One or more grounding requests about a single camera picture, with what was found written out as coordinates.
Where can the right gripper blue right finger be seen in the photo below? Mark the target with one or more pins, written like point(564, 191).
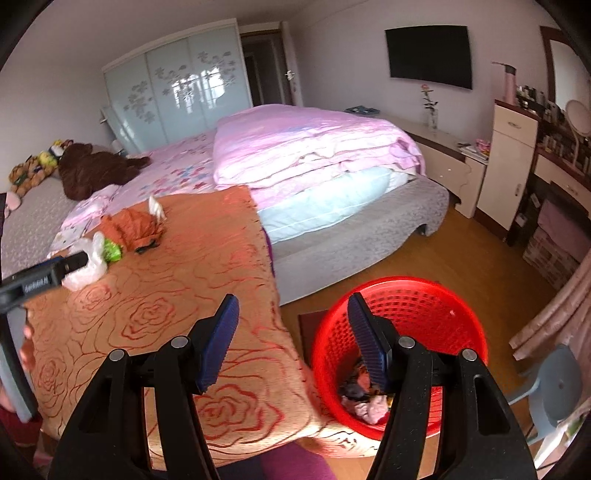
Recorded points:
point(377, 339)

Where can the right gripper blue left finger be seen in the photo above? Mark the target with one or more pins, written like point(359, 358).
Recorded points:
point(210, 339)

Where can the brown orange wrapper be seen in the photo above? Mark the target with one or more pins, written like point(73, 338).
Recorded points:
point(132, 230)

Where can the clear plastic bag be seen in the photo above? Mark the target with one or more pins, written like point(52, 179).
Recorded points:
point(95, 267)

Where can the red plastic mesh basket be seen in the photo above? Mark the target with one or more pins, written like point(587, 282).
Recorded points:
point(425, 310)

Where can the red floor mat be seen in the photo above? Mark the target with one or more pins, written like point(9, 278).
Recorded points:
point(308, 324)

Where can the orange rose pattern tablecloth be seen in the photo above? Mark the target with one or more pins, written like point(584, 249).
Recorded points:
point(213, 245)

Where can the green wrapper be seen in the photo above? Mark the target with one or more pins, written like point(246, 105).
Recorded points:
point(111, 251)

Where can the light blue pillow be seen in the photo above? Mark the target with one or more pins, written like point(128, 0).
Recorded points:
point(323, 206)

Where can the white crumpled tissue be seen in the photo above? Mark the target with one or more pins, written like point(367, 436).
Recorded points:
point(156, 210)

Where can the pink floral bed sheet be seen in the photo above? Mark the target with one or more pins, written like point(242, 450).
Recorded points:
point(185, 167)

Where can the cream low tv cabinet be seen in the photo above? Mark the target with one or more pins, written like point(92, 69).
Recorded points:
point(446, 164)

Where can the grey plastic stool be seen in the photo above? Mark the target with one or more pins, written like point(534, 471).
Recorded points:
point(553, 388)

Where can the pink curtain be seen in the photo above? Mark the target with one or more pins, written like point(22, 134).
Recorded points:
point(565, 320)

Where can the woven storage box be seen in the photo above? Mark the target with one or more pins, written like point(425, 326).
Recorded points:
point(554, 264)

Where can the pink quilt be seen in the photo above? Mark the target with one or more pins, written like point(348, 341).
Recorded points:
point(280, 150)

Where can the white tall cabinet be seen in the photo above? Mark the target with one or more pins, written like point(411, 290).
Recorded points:
point(510, 161)

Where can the tan plush toy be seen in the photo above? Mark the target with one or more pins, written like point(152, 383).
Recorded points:
point(31, 173)

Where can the brown plush bear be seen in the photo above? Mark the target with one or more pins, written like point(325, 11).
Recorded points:
point(84, 171)

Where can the rose in glass vase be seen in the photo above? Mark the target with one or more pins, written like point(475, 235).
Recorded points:
point(431, 107)

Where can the dressing table with drawer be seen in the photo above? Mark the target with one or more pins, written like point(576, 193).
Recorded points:
point(552, 169)

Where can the glass sliding door wardrobe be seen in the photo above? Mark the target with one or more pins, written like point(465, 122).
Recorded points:
point(176, 87)

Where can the dark doorway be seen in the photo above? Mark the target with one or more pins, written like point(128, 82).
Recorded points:
point(266, 68)

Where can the pink thermos bottle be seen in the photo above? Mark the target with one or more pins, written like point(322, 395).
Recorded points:
point(510, 87)

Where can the round vanity mirror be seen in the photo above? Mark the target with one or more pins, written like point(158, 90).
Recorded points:
point(579, 120)

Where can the grey bed frame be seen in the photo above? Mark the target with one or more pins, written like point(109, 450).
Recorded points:
point(317, 260)

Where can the black wall television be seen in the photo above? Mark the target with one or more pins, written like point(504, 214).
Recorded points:
point(431, 53)

